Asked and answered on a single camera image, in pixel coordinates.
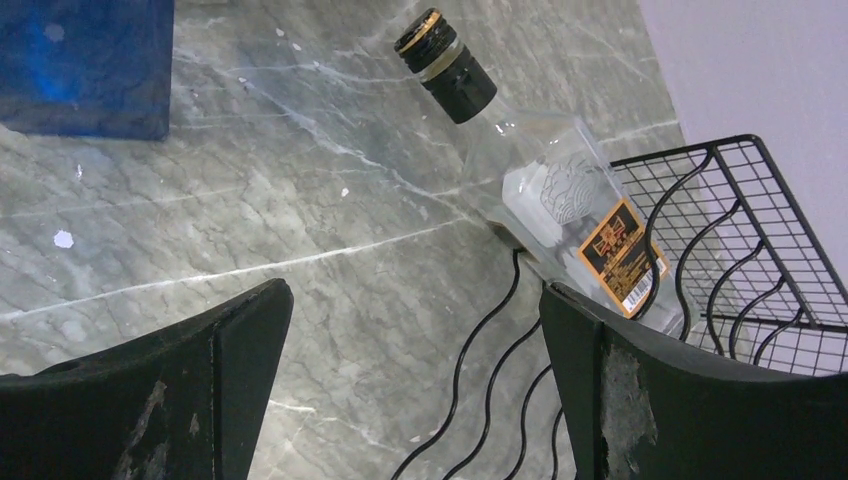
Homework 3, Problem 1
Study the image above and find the blue clear vodka bottle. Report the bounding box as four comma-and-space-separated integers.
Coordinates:
1, 0, 176, 141

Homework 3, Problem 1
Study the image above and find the black wire wine rack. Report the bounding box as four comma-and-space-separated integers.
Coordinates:
390, 134, 848, 480

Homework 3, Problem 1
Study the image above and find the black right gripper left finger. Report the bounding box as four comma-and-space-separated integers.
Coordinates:
1, 278, 294, 479

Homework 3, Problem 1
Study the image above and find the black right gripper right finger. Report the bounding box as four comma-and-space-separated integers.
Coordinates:
539, 283, 847, 479

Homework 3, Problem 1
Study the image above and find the clear bottle with black cap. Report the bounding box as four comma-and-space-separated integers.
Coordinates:
394, 8, 686, 337

